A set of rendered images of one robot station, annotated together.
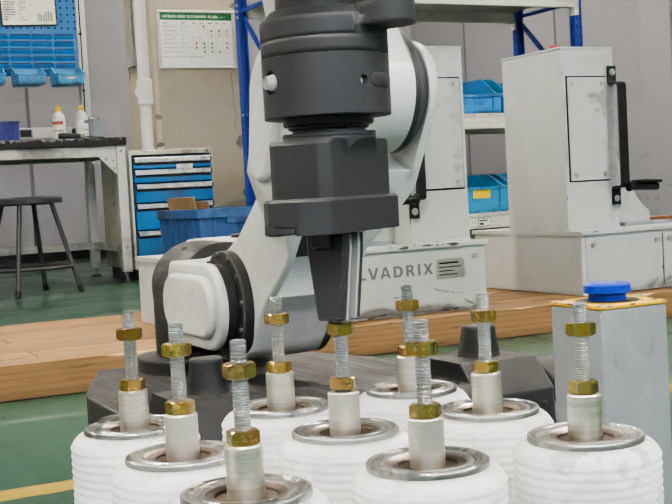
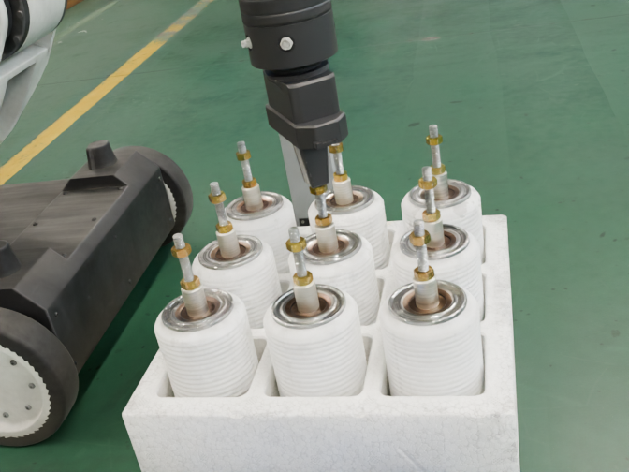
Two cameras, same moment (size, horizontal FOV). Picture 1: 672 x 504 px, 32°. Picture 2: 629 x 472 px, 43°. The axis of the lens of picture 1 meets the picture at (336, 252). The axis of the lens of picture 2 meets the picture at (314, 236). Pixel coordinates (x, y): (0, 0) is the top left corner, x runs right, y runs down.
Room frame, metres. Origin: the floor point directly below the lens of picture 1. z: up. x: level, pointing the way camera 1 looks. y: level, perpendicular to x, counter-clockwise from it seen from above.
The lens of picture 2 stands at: (0.31, 0.61, 0.68)
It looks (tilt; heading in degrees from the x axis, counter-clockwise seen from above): 27 degrees down; 311
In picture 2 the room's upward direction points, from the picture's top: 10 degrees counter-clockwise
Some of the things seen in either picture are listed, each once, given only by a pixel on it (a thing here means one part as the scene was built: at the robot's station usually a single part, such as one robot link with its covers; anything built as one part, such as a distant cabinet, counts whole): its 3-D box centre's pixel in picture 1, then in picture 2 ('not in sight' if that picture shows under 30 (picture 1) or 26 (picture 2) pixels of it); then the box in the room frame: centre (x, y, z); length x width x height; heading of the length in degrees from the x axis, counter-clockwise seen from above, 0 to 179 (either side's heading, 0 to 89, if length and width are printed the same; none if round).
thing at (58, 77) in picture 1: (66, 76); not in sight; (6.59, 1.44, 1.14); 0.21 x 0.17 x 0.10; 27
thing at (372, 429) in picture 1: (345, 432); (329, 247); (0.82, 0.00, 0.25); 0.08 x 0.08 x 0.01
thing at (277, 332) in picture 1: (277, 344); (221, 213); (0.92, 0.05, 0.30); 0.01 x 0.01 x 0.08
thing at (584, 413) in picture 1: (584, 418); (438, 184); (0.76, -0.16, 0.26); 0.02 x 0.02 x 0.03
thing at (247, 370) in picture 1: (239, 370); (419, 237); (0.66, 0.06, 0.32); 0.02 x 0.02 x 0.01; 82
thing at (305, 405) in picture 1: (281, 408); (230, 252); (0.92, 0.05, 0.25); 0.08 x 0.08 x 0.01
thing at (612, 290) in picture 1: (607, 293); not in sight; (1.01, -0.23, 0.32); 0.04 x 0.04 x 0.02
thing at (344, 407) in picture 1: (344, 414); (327, 237); (0.82, 0.00, 0.26); 0.02 x 0.02 x 0.03
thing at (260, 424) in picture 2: not in sight; (348, 362); (0.82, 0.00, 0.09); 0.39 x 0.39 x 0.18; 25
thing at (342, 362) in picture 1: (341, 357); (321, 205); (0.82, 0.00, 0.30); 0.01 x 0.01 x 0.08
